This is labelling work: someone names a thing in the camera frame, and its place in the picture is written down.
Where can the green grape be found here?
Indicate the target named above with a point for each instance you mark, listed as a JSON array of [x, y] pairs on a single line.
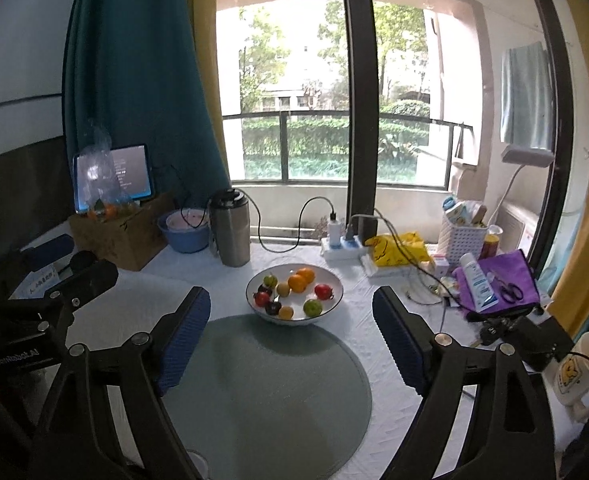
[[270, 280]]

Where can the keys with black fob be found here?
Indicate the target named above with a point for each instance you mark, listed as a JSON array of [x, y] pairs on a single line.
[[492, 332]]

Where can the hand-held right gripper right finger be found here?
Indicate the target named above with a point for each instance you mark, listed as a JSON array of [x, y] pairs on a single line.
[[399, 340]]

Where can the tablet with lit screen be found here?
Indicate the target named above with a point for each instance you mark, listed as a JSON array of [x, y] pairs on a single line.
[[130, 175]]

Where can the light blue hanging towel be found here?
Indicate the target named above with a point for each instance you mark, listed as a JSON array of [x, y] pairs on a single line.
[[524, 95]]

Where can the purple pouch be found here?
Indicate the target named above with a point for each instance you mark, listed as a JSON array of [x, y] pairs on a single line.
[[514, 270]]

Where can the yellow snack can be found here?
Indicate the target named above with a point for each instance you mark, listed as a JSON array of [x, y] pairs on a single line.
[[492, 245]]

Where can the white lotion tube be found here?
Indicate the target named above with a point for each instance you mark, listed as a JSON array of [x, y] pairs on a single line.
[[478, 285]]

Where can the brown cardboard box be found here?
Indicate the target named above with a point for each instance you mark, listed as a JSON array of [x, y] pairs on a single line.
[[124, 240]]

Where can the white tissue pack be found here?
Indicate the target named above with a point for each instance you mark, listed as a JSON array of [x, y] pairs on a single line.
[[382, 268]]

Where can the black charger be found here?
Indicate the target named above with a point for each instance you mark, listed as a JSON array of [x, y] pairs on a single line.
[[368, 224]]

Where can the green round citrus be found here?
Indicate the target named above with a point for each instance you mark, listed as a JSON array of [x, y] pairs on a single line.
[[313, 306]]

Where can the large orange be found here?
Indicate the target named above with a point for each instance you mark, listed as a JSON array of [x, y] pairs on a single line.
[[297, 283]]

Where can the brown-green kiwi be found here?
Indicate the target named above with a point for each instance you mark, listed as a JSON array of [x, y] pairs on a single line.
[[283, 289]]

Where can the round grey-green placemat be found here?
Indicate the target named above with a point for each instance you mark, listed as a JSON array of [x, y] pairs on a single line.
[[274, 390]]

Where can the white plastic basket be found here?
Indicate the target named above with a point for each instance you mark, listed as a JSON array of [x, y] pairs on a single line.
[[459, 237]]

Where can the dark balcony railing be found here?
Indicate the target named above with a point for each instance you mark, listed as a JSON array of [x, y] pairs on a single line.
[[324, 117]]

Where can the black scissors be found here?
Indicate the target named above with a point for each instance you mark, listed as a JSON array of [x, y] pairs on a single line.
[[508, 291]]

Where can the teal curtain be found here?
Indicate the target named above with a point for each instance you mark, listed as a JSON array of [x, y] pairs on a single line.
[[134, 85]]

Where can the white mug with yellow print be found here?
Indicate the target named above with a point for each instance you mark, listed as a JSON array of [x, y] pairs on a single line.
[[579, 375]]

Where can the white power strip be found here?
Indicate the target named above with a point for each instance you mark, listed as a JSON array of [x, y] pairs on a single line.
[[342, 249]]

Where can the white textured tablecloth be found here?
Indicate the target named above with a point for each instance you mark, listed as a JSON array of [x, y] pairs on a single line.
[[364, 320]]

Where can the white bowl with dark rim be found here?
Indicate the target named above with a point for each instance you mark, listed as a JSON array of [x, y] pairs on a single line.
[[298, 304]]

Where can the dark purple plum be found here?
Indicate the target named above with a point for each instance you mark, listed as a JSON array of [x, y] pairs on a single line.
[[273, 307], [264, 290]]

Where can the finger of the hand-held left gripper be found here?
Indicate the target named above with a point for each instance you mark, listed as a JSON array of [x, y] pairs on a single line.
[[49, 251], [92, 277]]

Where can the red tomato with stem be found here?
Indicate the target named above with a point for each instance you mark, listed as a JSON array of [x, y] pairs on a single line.
[[323, 290]]

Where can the black round object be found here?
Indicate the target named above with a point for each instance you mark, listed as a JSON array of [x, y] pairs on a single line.
[[82, 260]]

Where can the yellow plastic bag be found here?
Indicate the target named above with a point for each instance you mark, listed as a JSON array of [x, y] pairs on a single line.
[[404, 252]]

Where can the black box device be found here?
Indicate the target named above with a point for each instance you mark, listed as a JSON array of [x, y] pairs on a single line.
[[539, 340]]

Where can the white paper card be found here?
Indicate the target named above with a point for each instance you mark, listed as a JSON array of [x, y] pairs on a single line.
[[42, 282]]

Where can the blue plastic bowl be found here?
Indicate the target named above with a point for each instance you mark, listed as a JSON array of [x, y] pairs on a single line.
[[184, 241]]

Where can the black window frame post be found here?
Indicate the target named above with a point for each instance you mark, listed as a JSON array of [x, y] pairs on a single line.
[[359, 110]]

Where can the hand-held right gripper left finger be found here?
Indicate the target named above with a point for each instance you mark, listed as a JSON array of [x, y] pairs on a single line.
[[184, 340]]

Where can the white charger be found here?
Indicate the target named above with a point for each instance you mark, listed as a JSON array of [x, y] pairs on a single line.
[[334, 230]]

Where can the small mandarin orange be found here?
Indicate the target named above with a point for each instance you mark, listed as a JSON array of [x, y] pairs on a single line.
[[308, 273]]

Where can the white desk lamp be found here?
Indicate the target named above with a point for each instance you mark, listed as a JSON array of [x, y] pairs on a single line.
[[527, 155]]

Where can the small printed carton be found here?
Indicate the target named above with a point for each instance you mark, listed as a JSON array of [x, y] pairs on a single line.
[[455, 210]]

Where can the clear plastic bag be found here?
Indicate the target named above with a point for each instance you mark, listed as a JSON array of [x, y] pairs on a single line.
[[97, 175]]

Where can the stainless steel tumbler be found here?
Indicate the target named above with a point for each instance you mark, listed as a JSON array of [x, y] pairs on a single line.
[[230, 232]]

